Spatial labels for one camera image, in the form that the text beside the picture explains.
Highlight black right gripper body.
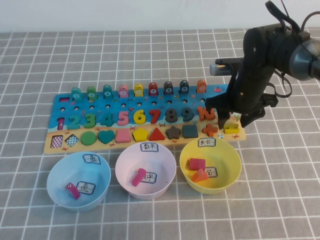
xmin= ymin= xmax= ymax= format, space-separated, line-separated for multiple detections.
xmin=205 ymin=71 xmax=279 ymax=115

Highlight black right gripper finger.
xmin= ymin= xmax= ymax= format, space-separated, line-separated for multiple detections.
xmin=240 ymin=108 xmax=266 ymax=128
xmin=215 ymin=107 xmax=232 ymax=130

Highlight yellow equals sign piece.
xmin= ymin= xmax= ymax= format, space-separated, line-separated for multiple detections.
xmin=223 ymin=121 xmax=240 ymax=135

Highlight orange plus sign piece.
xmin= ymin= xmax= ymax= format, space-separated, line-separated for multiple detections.
xmin=201 ymin=123 xmax=219 ymax=137

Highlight orange number ten piece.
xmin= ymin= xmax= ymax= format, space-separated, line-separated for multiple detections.
xmin=196 ymin=106 xmax=217 ymax=121

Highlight dark grey number nine piece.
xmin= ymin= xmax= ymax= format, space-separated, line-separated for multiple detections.
xmin=180 ymin=107 xmax=195 ymax=123

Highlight dark grey square piece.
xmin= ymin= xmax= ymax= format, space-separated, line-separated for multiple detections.
xmin=181 ymin=124 xmax=200 ymax=139

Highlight orange fish piece ten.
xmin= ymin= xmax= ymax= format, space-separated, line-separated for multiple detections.
xmin=196 ymin=79 xmax=208 ymax=94

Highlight yellow plastic bowl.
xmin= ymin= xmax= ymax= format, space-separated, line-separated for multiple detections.
xmin=179 ymin=138 xmax=242 ymax=195

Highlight dark grey fish piece nine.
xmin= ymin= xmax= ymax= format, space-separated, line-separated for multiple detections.
xmin=178 ymin=79 xmax=190 ymax=95

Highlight brown star piece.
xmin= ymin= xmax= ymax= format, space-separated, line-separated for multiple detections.
xmin=164 ymin=125 xmax=182 ymax=140

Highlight pink rectangle piece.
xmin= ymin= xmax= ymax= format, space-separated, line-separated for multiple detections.
xmin=187 ymin=158 xmax=206 ymax=172

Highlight brown number eight piece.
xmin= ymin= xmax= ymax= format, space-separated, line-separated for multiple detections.
xmin=164 ymin=107 xmax=179 ymax=124

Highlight brown fish piece eight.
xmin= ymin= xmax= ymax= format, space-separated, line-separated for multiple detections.
xmin=163 ymin=81 xmax=174 ymax=96

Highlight orange rhombus piece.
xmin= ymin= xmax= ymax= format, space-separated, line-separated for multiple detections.
xmin=191 ymin=168 xmax=209 ymax=183

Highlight red triangle piece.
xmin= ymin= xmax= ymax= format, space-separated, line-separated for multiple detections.
xmin=148 ymin=126 xmax=166 ymax=142

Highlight red number seven piece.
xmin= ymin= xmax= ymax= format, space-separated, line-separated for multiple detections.
xmin=149 ymin=109 xmax=162 ymax=125

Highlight red fish piece seven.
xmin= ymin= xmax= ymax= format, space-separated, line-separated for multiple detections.
xmin=148 ymin=82 xmax=159 ymax=97

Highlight yellow pentagon piece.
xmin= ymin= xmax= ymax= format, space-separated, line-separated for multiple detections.
xmin=132 ymin=128 xmax=150 ymax=143

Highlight yellow number six piece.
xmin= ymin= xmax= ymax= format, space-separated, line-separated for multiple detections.
xmin=133 ymin=109 xmax=147 ymax=125

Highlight yellow fish piece six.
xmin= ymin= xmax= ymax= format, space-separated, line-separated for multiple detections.
xmin=133 ymin=82 xmax=144 ymax=98

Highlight pink trapezoid piece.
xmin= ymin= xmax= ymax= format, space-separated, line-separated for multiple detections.
xmin=115 ymin=129 xmax=133 ymax=144

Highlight pink number five piece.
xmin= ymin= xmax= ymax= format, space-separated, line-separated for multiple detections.
xmin=117 ymin=110 xmax=131 ymax=127

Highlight light pink plastic bowl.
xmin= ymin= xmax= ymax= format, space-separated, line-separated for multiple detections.
xmin=114 ymin=142 xmax=177 ymax=200

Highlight pink fish piece five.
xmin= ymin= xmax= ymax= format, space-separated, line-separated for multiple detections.
xmin=117 ymin=84 xmax=129 ymax=98

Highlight magenta number one piece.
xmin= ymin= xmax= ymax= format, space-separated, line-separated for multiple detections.
xmin=131 ymin=168 xmax=146 ymax=188

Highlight wooden sea puzzle board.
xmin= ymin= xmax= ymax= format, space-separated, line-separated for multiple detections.
xmin=42 ymin=83 xmax=247 ymax=155

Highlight teal number four piece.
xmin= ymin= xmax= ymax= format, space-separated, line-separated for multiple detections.
xmin=99 ymin=112 xmax=115 ymax=128

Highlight teal heart piece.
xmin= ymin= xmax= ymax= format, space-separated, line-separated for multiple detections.
xmin=97 ymin=129 xmax=116 ymax=145

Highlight teal fish piece four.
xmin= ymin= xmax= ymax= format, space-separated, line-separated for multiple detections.
xmin=102 ymin=84 xmax=113 ymax=99

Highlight green number three piece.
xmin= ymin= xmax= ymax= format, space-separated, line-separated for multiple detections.
xmin=83 ymin=113 xmax=98 ymax=129

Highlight green fish piece three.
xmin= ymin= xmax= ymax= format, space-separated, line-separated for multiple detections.
xmin=86 ymin=85 xmax=97 ymax=100

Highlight green circle piece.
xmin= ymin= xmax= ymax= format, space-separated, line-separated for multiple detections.
xmin=80 ymin=131 xmax=98 ymax=147

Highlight teal fish piece two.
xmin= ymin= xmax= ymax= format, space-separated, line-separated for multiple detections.
xmin=70 ymin=86 xmax=81 ymax=101

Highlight teal number two piece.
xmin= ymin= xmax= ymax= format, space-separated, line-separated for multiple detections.
xmin=67 ymin=113 xmax=81 ymax=130

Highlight magenta fish piece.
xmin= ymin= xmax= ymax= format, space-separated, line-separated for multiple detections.
xmin=64 ymin=182 xmax=82 ymax=201

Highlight light blue plastic bowl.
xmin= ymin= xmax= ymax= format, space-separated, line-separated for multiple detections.
xmin=46 ymin=151 xmax=112 ymax=213

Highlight grey checked tablecloth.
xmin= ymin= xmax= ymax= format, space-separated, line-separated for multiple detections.
xmin=0 ymin=26 xmax=320 ymax=240

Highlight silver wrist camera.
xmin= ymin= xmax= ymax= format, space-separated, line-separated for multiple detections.
xmin=209 ymin=63 xmax=238 ymax=76

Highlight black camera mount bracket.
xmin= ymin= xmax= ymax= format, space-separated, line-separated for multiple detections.
xmin=215 ymin=57 xmax=245 ymax=67

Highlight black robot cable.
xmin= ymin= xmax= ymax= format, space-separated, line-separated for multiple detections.
xmin=264 ymin=0 xmax=313 ymax=36

